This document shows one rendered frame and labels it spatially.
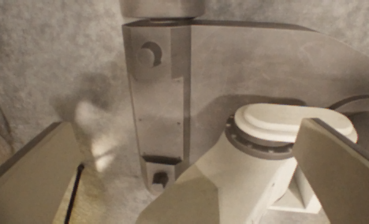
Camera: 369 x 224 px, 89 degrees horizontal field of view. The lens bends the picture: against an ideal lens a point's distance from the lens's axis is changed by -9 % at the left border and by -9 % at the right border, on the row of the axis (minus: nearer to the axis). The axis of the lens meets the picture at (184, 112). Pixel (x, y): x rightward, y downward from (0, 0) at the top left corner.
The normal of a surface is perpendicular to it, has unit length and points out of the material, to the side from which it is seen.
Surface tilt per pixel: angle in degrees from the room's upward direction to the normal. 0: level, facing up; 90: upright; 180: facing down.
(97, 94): 0
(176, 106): 0
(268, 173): 90
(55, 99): 0
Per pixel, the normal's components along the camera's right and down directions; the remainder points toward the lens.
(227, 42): -0.17, 0.48
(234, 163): 0.00, -0.87
